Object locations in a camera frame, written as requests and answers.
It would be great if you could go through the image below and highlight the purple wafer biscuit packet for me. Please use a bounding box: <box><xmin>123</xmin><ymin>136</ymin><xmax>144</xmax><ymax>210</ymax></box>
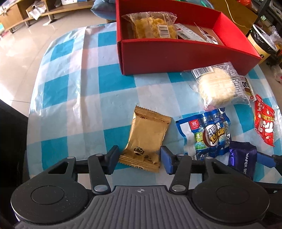
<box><xmin>228</xmin><ymin>141</ymin><xmax>257</xmax><ymax>180</ymax></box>

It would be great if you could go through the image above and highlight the gold snack packet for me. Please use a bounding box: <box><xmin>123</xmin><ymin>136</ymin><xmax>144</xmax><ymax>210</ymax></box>
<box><xmin>119</xmin><ymin>106</ymin><xmax>171</xmax><ymax>173</ymax></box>

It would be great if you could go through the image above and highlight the red white snack packet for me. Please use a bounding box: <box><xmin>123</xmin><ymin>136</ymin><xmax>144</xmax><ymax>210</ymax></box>
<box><xmin>175</xmin><ymin>23</ymin><xmax>224</xmax><ymax>46</ymax></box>

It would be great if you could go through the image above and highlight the clear yellow noodle snack bag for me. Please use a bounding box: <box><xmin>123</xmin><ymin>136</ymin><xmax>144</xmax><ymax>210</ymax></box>
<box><xmin>122</xmin><ymin>11</ymin><xmax>177</xmax><ymax>39</ymax></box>

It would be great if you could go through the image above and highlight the blue white snack bag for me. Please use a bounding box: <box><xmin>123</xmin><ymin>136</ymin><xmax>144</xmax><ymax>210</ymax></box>
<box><xmin>176</xmin><ymin>107</ymin><xmax>231</xmax><ymax>160</ymax></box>

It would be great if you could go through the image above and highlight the blue checked tablecloth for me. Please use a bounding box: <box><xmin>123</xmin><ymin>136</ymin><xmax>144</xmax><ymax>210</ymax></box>
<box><xmin>26</xmin><ymin>21</ymin><xmax>282</xmax><ymax>190</ymax></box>

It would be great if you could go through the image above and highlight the clear pale cake packet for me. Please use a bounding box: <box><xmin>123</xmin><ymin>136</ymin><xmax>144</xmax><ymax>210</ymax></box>
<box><xmin>181</xmin><ymin>62</ymin><xmax>251</xmax><ymax>111</ymax></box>

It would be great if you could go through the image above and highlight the yellow trash bin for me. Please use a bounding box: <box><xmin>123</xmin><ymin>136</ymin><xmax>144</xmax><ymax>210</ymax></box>
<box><xmin>248</xmin><ymin>24</ymin><xmax>281</xmax><ymax>64</ymax></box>

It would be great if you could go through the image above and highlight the red cardboard box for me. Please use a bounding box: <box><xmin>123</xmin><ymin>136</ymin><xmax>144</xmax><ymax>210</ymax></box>
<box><xmin>116</xmin><ymin>1</ymin><xmax>261</xmax><ymax>75</ymax></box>

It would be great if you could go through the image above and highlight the blue rolled blanket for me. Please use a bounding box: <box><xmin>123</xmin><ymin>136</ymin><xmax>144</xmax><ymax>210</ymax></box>
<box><xmin>91</xmin><ymin>0</ymin><xmax>116</xmax><ymax>20</ymax></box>

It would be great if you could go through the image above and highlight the wooden TV cabinet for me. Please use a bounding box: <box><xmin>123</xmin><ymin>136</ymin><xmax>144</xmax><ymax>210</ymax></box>
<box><xmin>1</xmin><ymin>0</ymin><xmax>94</xmax><ymax>32</ymax></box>

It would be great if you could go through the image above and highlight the yellow cable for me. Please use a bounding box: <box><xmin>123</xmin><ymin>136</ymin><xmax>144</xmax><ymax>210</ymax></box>
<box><xmin>223</xmin><ymin>0</ymin><xmax>249</xmax><ymax>28</ymax></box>

